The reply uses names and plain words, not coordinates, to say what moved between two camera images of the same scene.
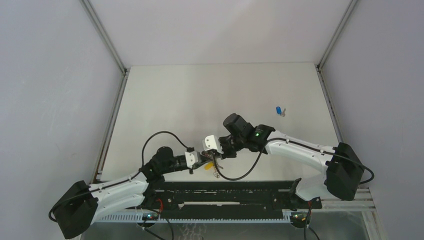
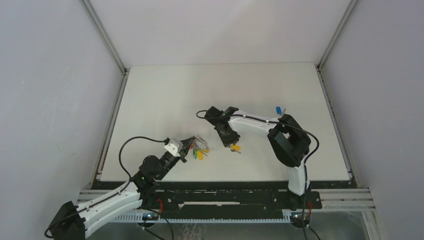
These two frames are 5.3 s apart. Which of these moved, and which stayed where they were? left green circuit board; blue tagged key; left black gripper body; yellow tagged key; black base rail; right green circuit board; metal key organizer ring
Moved: left black gripper body; metal key organizer ring; yellow tagged key
Stayed: right green circuit board; black base rail; blue tagged key; left green circuit board
